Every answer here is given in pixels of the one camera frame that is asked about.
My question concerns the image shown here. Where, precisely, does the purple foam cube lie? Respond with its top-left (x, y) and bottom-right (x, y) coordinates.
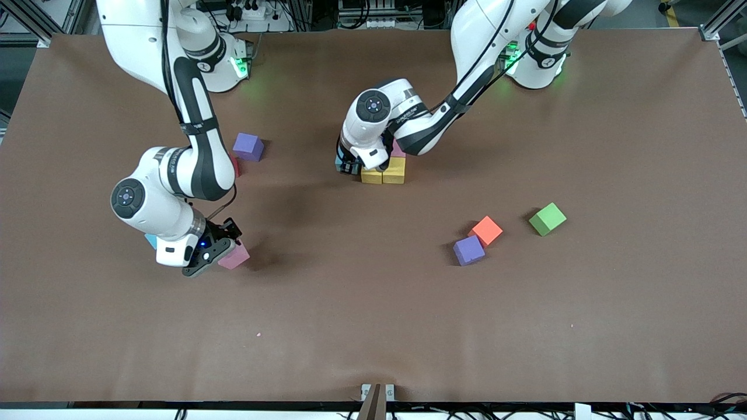
top-left (233, 133), bottom-right (265, 162)
top-left (453, 235), bottom-right (486, 267)

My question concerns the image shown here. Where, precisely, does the orange foam cube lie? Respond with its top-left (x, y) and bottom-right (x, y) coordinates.
top-left (469, 216), bottom-right (504, 247)

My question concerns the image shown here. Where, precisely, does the brown table cover sheet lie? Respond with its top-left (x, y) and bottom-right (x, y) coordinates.
top-left (0, 28), bottom-right (747, 404)

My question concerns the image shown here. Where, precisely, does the white power strip with plugs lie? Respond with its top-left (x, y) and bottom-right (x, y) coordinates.
top-left (225, 0), bottom-right (292, 33)

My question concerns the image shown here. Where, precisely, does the green foam cube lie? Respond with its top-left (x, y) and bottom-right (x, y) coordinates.
top-left (529, 202), bottom-right (567, 237)

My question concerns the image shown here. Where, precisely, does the metal bracket with brown post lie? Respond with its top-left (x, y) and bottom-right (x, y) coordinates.
top-left (357, 383), bottom-right (396, 420)

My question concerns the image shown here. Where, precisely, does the aluminium frame profile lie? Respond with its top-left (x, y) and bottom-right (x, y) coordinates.
top-left (700, 0), bottom-right (747, 50)
top-left (0, 0), bottom-right (53, 48)

